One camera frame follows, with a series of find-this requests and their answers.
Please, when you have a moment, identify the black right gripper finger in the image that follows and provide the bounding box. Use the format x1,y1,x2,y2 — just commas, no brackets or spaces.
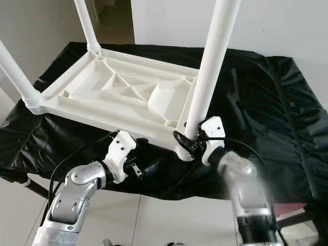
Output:
173,130,194,154

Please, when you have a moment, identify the white plastic table leg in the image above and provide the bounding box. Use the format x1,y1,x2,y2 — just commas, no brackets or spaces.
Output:
184,0,241,142
0,41,45,115
73,0,103,54

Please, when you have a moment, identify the pink plastic object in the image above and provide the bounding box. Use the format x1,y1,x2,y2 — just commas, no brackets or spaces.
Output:
273,203,309,217

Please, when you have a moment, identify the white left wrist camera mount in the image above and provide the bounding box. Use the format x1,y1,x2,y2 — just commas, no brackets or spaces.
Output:
105,130,138,184

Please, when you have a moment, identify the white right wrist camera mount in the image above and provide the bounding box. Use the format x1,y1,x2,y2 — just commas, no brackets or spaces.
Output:
200,116,226,166

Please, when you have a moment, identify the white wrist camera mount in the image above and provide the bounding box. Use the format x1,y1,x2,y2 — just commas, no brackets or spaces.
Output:
200,116,226,166
105,130,138,184

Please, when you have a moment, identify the white plastic children table top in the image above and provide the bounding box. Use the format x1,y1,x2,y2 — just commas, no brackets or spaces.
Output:
25,47,201,163

